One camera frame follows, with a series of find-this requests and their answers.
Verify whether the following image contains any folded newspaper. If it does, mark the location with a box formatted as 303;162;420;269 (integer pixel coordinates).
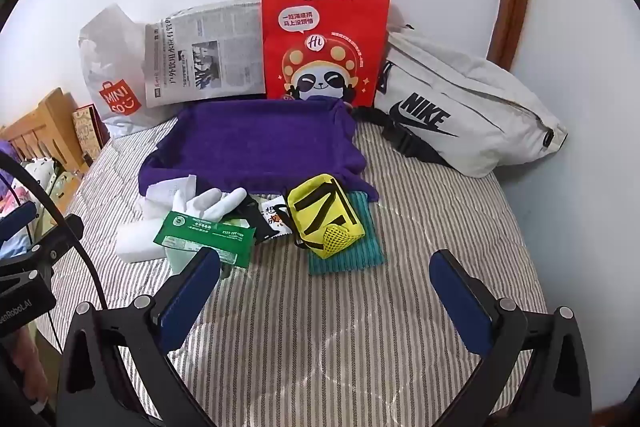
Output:
145;0;266;108

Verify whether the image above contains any small yellow pouch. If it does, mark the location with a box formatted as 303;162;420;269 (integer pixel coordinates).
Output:
285;173;366;260

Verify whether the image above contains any purple towel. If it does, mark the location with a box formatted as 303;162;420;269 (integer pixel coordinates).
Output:
138;99;381;202

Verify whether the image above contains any white tomato print sachet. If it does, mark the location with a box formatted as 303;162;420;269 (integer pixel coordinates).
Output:
257;199;296;240

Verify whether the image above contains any white paper slip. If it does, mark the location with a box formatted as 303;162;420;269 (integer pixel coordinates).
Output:
146;174;197;208

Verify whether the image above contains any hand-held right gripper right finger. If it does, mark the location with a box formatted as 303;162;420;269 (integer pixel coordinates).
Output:
429;249;593;427

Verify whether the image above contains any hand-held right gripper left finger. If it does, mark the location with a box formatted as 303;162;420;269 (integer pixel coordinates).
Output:
59;247;222;427

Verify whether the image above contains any white plastic shopping bag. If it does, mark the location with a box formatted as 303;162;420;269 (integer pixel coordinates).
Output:
78;3;166;138

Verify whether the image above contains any wooden headboard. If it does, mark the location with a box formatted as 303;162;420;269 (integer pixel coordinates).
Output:
0;88;86;178

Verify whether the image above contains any brown patterned box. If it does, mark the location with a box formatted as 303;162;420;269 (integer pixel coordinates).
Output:
71;104;110;168

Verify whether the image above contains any patterned bedding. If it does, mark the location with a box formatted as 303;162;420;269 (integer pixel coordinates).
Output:
0;139;86;258

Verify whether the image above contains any white paper towel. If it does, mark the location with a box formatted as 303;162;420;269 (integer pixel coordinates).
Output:
116;197;173;264

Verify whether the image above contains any green wet wipe packet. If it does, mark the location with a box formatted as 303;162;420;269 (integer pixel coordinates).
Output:
152;209;257;269

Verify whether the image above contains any black cable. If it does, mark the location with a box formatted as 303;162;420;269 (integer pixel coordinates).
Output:
0;152;108;313

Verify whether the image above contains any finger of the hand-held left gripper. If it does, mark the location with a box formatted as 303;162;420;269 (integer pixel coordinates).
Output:
25;214;85;270
0;201;40;244

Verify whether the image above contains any striped bed sheet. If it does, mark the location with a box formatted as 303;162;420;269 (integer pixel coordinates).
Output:
30;107;551;427

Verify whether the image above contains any white glove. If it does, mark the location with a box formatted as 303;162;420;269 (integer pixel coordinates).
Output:
170;187;248;223

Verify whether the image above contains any teal ribbed cloth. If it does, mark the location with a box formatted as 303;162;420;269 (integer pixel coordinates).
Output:
307;191;388;277

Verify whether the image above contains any red paper bag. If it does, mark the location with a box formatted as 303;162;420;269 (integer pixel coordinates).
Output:
261;0;392;108

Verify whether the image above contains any cream waist bag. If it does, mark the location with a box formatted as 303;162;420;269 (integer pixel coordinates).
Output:
350;26;569;178

